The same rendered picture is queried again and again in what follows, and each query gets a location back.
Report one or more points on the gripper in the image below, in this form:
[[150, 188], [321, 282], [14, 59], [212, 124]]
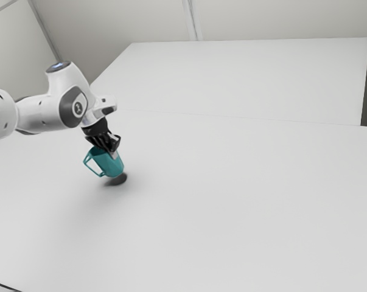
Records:
[[95, 129]]

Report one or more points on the teal faceted mug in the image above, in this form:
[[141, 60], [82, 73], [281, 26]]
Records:
[[106, 165]]

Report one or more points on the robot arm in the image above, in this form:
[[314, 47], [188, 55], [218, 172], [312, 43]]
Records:
[[40, 109]]

